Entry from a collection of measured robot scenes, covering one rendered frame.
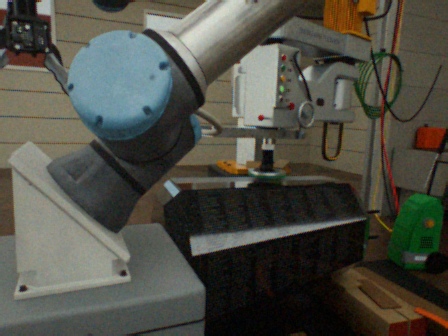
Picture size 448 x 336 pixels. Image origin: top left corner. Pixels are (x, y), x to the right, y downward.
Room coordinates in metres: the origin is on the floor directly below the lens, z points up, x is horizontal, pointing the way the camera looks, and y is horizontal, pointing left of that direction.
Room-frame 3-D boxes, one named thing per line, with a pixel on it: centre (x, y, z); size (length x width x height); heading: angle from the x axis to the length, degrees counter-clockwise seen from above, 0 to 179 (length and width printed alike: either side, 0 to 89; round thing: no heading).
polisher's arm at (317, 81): (2.17, -0.53, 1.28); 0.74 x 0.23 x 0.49; 132
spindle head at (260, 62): (1.97, -0.29, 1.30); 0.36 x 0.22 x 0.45; 132
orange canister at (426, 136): (4.28, -2.54, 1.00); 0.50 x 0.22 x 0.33; 113
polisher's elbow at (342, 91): (2.36, -0.72, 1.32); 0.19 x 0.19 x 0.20
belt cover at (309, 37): (2.15, -0.49, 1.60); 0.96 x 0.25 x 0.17; 132
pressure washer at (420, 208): (2.72, -1.58, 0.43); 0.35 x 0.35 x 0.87; 2
